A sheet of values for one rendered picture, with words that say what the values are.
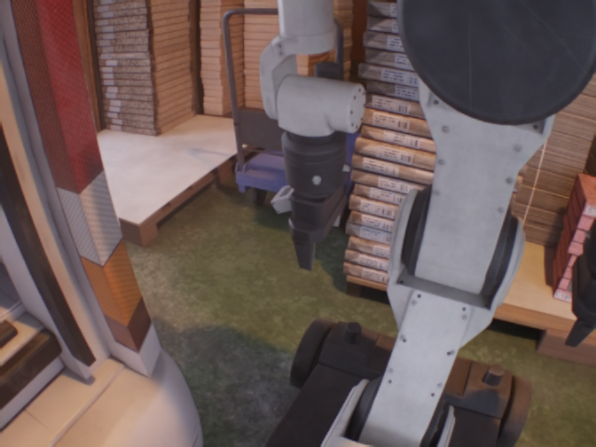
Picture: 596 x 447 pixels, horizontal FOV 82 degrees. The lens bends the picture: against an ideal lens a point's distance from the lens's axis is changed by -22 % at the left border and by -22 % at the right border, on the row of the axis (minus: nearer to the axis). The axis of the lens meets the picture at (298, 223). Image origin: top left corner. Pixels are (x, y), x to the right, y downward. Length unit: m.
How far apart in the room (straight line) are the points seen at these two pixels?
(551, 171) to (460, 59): 1.43
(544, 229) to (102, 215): 1.59
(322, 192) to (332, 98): 0.14
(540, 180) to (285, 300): 1.04
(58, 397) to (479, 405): 0.81
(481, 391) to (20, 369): 0.86
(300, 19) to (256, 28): 2.33
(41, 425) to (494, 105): 0.52
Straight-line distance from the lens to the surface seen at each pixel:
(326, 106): 0.51
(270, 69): 0.52
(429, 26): 0.23
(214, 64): 2.74
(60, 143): 0.38
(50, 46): 0.37
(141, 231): 1.68
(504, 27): 0.23
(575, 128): 1.61
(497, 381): 0.98
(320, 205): 0.59
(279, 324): 1.32
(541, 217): 1.72
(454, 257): 0.58
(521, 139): 0.48
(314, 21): 0.48
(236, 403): 1.13
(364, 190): 1.21
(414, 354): 0.68
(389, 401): 0.71
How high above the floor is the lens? 0.94
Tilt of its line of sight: 32 degrees down
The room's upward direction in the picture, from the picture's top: 1 degrees clockwise
